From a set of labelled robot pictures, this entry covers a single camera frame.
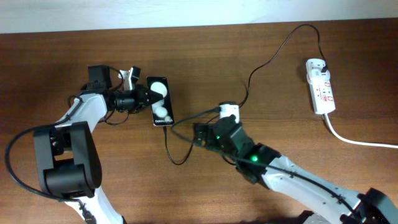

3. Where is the white power strip cord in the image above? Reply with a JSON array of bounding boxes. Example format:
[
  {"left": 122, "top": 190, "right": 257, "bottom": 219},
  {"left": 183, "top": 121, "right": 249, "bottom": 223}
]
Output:
[{"left": 322, "top": 113, "right": 398, "bottom": 149}]

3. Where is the white power strip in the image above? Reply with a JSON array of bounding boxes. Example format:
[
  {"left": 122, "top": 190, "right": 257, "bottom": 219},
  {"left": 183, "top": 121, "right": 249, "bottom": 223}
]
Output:
[{"left": 307, "top": 70, "right": 336, "bottom": 115}]

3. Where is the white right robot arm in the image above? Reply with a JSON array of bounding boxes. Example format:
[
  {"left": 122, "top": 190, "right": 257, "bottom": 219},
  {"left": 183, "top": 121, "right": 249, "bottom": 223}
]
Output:
[{"left": 193, "top": 115, "right": 397, "bottom": 223}]

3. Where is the white USB charger plug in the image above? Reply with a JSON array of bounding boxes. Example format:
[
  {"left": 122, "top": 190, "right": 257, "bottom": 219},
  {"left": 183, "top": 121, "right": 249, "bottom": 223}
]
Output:
[{"left": 305, "top": 58, "right": 330, "bottom": 84}]

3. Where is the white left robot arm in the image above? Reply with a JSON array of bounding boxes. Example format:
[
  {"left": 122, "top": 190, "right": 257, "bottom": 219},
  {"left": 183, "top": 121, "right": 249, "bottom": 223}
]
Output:
[{"left": 34, "top": 65, "right": 164, "bottom": 223}]

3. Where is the black Galaxy smartphone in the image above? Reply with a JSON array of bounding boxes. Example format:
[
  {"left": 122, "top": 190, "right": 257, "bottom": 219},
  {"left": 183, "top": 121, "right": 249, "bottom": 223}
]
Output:
[{"left": 146, "top": 77, "right": 174, "bottom": 126}]

